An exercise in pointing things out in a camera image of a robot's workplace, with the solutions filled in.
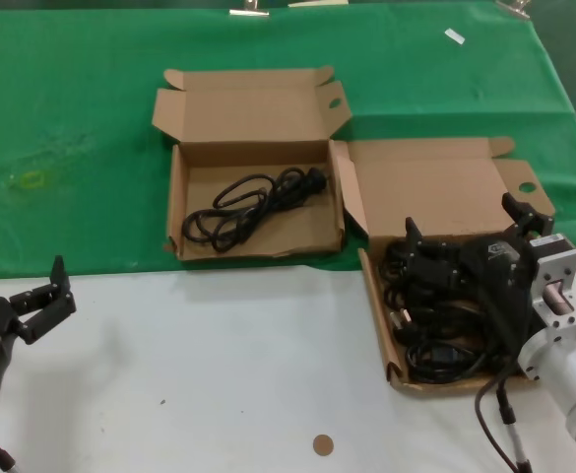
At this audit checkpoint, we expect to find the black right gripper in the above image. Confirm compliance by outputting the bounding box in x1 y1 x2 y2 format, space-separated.
404 192 557 365

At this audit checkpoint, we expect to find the black power cable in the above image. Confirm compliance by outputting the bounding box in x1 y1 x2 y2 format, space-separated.
387 304 419 344
182 166 326 255
404 338 496 385
381 239 413 303

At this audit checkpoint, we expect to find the open brown cardboard box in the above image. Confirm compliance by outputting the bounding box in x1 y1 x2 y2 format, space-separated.
329 136 558 394
150 66 353 261

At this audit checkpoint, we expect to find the green table cloth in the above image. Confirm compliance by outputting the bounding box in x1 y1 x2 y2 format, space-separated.
0 3 576 283

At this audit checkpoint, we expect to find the brown cardboard disc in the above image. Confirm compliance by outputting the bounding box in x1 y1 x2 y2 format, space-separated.
312 434 335 458

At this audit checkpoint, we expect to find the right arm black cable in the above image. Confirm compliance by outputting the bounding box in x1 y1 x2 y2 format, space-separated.
474 362 536 473

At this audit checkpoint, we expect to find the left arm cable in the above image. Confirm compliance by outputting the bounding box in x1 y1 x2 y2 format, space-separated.
0 435 22 473

